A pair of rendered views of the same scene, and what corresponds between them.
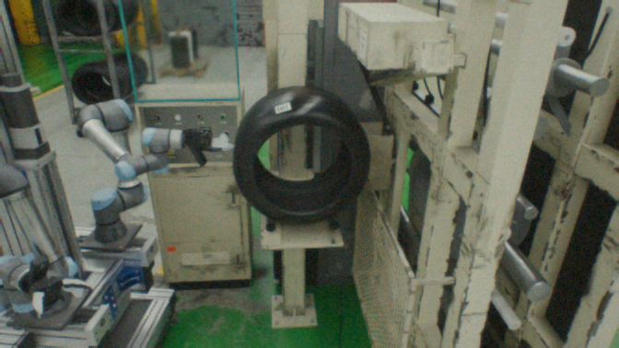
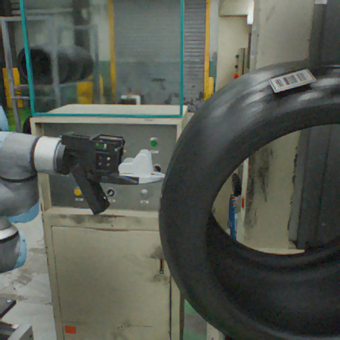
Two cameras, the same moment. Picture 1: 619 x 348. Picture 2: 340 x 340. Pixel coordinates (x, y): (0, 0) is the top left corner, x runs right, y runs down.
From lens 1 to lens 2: 1.13 m
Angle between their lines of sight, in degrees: 13
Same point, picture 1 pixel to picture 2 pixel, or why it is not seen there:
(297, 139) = (279, 177)
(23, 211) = not seen: outside the picture
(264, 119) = (242, 108)
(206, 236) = (119, 317)
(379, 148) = not seen: outside the picture
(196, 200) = (108, 264)
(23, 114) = not seen: outside the picture
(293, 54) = (287, 17)
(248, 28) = (190, 96)
